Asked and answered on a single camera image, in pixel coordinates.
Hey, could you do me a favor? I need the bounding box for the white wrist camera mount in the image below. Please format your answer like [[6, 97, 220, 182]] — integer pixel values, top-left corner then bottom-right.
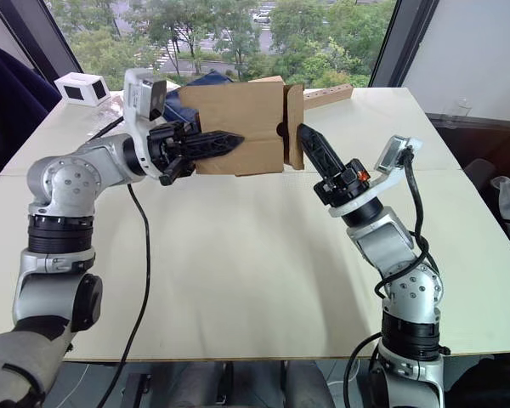
[[122, 67, 169, 180], [327, 135, 424, 218]]

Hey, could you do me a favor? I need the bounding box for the dark navy garment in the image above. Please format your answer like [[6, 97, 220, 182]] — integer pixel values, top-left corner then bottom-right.
[[0, 37, 64, 190]]

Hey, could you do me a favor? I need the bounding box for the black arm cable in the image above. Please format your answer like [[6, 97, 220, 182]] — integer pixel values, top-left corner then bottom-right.
[[373, 145, 443, 301], [83, 116, 151, 408]]

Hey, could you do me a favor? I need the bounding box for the blue folded bag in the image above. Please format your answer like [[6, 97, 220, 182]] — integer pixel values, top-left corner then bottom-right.
[[162, 69, 235, 125]]

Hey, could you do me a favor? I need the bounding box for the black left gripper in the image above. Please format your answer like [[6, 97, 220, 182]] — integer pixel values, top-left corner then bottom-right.
[[146, 122, 246, 187]]

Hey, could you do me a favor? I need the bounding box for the clear plastic wrap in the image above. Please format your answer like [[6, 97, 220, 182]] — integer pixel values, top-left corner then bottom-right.
[[93, 89, 128, 127]]

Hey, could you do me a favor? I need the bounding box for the white box with black squares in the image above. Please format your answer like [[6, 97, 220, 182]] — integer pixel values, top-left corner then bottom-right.
[[54, 72, 112, 108]]

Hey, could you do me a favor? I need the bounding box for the cardboard strip with holes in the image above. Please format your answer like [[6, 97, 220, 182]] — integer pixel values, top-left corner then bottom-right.
[[303, 83, 354, 112]]

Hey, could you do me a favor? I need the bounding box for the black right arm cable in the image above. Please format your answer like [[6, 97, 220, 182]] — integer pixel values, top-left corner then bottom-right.
[[373, 145, 443, 301]]

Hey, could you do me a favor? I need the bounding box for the black cable under table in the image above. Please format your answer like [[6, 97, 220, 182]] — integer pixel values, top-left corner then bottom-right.
[[343, 331, 386, 408]]

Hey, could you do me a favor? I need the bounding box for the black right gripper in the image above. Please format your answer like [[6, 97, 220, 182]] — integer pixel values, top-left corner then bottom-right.
[[297, 123, 371, 207]]

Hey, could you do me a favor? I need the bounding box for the small brown cardboard box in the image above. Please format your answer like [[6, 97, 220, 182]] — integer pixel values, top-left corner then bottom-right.
[[178, 76, 306, 178]]

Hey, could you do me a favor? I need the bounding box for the dark window frame post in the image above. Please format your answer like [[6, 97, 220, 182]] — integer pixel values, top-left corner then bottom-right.
[[366, 0, 435, 88], [0, 0, 85, 88]]

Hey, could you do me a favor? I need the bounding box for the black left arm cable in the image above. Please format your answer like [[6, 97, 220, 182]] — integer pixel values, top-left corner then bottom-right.
[[83, 116, 151, 408]]

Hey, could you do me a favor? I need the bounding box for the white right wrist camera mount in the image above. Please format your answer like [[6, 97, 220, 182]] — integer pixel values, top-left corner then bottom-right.
[[327, 135, 424, 218]]

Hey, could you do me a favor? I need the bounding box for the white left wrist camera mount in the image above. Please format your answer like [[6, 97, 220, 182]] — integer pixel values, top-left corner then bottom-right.
[[122, 67, 169, 180]]

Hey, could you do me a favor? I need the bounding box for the clear plastic container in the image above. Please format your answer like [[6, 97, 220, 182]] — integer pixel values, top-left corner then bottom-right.
[[424, 96, 510, 129]]

